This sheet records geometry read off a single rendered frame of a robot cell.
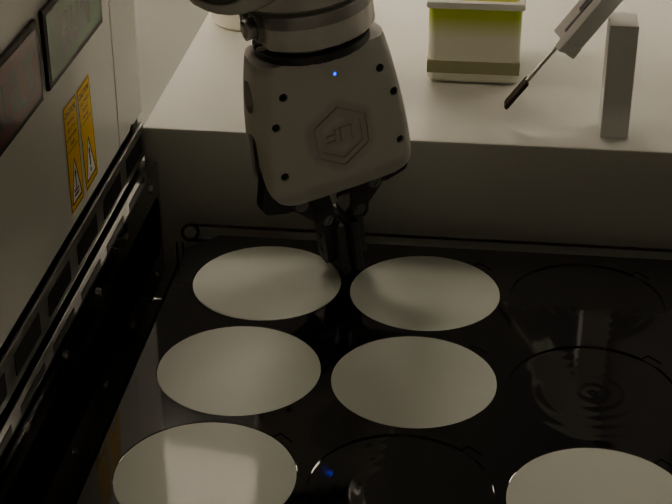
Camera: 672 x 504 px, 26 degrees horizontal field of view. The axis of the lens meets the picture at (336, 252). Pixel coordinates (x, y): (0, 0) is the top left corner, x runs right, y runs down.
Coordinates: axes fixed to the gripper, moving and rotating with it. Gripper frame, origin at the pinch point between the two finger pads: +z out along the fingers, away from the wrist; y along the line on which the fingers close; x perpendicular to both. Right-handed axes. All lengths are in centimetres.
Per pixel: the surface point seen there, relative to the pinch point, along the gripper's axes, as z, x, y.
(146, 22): 101, 298, 60
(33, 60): -21.1, -5.5, -18.2
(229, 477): -0.1, -19.3, -15.6
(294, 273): 1.5, 0.3, -3.7
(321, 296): 1.6, -3.3, -3.2
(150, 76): 100, 259, 49
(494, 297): 3.2, -8.1, 7.2
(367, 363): 1.6, -11.9, -3.9
